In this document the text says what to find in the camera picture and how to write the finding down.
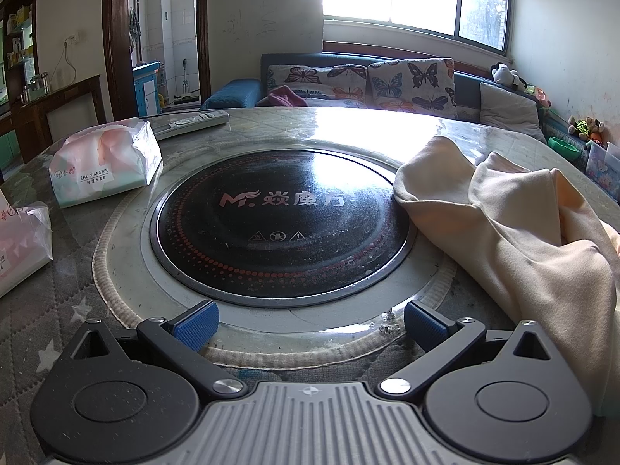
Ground grey remote control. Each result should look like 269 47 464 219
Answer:
148 110 229 137

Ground panda plush toy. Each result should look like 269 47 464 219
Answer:
491 63 526 92

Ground cream knit garment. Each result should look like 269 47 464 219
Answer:
393 134 620 420

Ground dark wooden sideboard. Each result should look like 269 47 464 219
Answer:
10 75 102 165

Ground colourful plush toy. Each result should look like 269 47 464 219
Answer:
525 84 553 108

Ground metal pots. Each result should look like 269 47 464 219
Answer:
22 72 52 105

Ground green and brown plush toys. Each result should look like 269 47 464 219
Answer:
568 116 606 145

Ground pastel tissue pack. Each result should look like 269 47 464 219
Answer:
50 119 163 209

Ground hanging cloths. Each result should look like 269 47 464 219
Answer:
128 7 142 54

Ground blue sofa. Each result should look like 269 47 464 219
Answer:
201 52 620 204

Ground clear plastic storage box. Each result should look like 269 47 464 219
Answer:
584 140 620 204

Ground blue and white cabinet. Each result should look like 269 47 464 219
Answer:
132 60 163 117

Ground round black induction cooker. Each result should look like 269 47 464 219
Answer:
149 149 418 301

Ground mop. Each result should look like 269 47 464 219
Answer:
174 58 200 103

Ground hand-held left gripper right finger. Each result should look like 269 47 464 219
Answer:
379 300 554 398

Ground grey pillow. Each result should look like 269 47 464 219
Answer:
479 82 547 143

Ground wooden shelf unit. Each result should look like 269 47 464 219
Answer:
0 0 40 107

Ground wall socket with cable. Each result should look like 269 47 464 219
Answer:
48 33 81 83

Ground butterfly print cushion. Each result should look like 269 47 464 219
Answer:
267 64 369 100
367 58 457 119
305 97 383 110

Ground green plastic bowl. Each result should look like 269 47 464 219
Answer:
548 137 582 158

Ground pink cloth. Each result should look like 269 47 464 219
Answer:
257 86 308 107

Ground pink tissue pack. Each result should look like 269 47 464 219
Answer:
0 189 53 298

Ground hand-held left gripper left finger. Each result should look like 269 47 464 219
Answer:
72 300 246 400

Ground dark wooden door frame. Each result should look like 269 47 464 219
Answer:
102 0 212 119

